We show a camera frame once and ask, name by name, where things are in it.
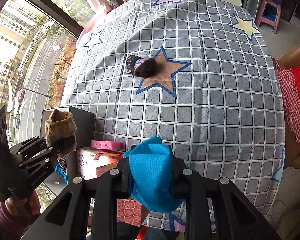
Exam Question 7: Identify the tan sock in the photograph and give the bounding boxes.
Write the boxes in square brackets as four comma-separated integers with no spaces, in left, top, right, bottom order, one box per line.
[45,109,77,145]

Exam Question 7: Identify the pink foam sponge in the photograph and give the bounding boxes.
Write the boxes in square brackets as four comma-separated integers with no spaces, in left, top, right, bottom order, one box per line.
[91,140,124,151]

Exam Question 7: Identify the dark brown rolled sock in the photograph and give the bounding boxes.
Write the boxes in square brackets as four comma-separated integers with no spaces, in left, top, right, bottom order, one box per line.
[126,55,157,79]

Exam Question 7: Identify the bright blue mesh cloth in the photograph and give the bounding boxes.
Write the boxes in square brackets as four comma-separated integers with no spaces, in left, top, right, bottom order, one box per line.
[123,135,186,213]

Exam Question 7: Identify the pink and yellow cardboard box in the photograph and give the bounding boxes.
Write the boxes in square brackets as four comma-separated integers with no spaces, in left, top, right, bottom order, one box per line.
[77,146,151,228]

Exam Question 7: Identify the grey checked star tablecloth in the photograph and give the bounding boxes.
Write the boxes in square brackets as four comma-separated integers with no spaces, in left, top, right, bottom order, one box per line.
[61,0,285,217]

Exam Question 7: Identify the brown leather sofa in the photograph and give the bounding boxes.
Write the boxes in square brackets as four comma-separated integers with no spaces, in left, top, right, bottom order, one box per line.
[273,45,300,168]

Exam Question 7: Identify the black storage box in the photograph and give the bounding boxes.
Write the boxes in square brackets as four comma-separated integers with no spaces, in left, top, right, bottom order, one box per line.
[39,106,95,197]

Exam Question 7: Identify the person's left hand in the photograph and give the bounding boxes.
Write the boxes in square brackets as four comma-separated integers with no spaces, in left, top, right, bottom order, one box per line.
[5,191,40,216]

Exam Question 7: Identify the pink plastic stool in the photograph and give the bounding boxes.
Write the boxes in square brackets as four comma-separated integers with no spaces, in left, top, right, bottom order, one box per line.
[255,0,282,34]

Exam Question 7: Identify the red gingham cloth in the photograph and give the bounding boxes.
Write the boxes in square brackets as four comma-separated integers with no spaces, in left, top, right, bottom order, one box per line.
[272,58,300,144]

